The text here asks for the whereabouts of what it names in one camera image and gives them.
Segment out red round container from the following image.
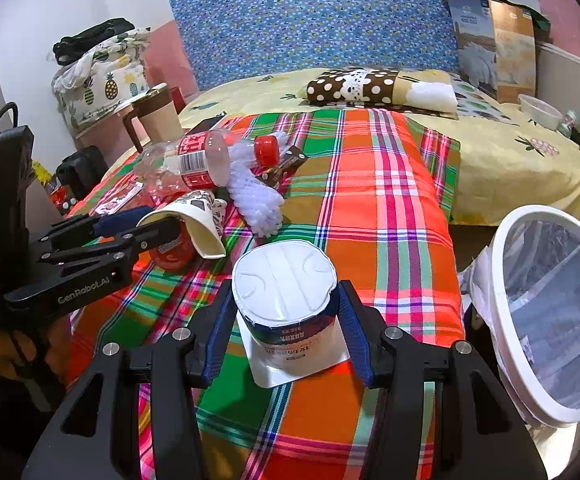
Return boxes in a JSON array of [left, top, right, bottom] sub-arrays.
[[150, 232, 195, 274]]

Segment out white bowl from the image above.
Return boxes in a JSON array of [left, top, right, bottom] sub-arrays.
[[517, 93, 564, 131]]

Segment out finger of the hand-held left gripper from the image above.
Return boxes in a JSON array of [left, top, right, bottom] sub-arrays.
[[40, 219, 183, 272], [34, 205, 155, 248]]

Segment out yellow bedsheet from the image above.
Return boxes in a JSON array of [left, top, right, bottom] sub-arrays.
[[177, 67, 580, 235]]

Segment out black bag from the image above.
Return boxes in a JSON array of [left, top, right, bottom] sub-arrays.
[[56, 146, 109, 201]]

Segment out person's left forearm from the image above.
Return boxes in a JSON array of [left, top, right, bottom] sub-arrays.
[[0, 355, 68, 480]]

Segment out white foam net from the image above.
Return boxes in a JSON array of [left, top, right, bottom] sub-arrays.
[[227, 132, 288, 238]]

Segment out plaid blanket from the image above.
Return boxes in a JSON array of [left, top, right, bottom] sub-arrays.
[[64, 109, 467, 480]]

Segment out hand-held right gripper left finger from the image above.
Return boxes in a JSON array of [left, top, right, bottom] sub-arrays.
[[22, 286, 241, 480]]

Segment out black phone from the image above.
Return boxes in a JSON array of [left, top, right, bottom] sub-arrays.
[[189, 115, 229, 134]]

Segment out printed paper bag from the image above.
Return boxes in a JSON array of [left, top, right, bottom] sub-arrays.
[[437, 0, 552, 104]]

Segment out brown polka dot pillow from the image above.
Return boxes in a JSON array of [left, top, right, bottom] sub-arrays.
[[299, 66, 460, 121]]

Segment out clear plastic bottle red label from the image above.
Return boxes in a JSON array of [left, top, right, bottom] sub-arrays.
[[134, 129, 233, 199]]

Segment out black clothing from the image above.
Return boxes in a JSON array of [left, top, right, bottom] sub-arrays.
[[52, 18, 136, 66]]

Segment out patterned paper cup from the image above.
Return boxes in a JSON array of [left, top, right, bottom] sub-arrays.
[[137, 190, 229, 261]]

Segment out brown coffee sachet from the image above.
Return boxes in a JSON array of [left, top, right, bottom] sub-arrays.
[[261, 146, 309, 184]]

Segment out leaf print pillow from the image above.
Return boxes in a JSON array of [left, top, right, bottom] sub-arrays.
[[450, 80, 521, 122]]

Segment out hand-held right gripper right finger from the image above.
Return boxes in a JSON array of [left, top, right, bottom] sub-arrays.
[[337, 280, 551, 480]]

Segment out white bed frame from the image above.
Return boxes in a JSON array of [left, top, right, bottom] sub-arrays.
[[535, 41, 580, 128]]

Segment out white yogurt cup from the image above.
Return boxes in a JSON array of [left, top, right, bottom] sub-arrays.
[[232, 241, 351, 389]]

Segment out pineapple print bag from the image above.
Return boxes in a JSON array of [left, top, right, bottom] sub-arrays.
[[52, 27, 151, 137]]

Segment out white trash bin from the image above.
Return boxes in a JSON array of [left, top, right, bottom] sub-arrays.
[[462, 204, 580, 428]]

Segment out red bottle cap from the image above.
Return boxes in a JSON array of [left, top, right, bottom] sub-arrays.
[[254, 135, 280, 167]]

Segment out blue floral headboard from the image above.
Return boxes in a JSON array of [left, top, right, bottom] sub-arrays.
[[166, 0, 491, 93]]

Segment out clear printed plastic wrapper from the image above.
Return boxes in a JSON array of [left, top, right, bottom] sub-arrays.
[[94, 184, 144, 217]]

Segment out small glass jar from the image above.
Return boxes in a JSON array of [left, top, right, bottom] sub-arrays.
[[557, 110, 579, 139]]

